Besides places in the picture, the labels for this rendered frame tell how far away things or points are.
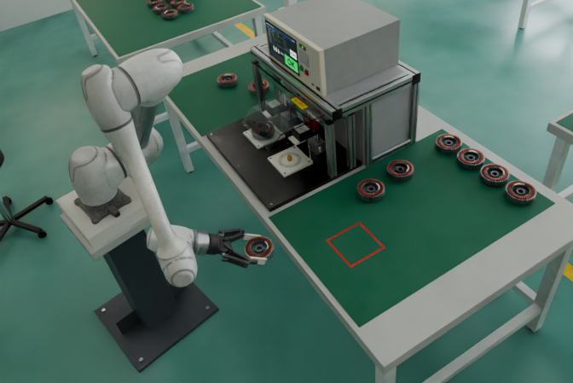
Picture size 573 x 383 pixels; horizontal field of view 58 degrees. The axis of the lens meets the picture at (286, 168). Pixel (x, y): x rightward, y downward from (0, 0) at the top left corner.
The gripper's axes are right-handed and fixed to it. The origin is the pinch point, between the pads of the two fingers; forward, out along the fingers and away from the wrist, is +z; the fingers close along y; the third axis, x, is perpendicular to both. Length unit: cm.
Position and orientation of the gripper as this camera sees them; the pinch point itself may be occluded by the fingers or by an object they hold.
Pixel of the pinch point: (257, 249)
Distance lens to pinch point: 196.5
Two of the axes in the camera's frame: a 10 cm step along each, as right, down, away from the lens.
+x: 3.7, -7.7, -5.2
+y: 2.2, 6.2, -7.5
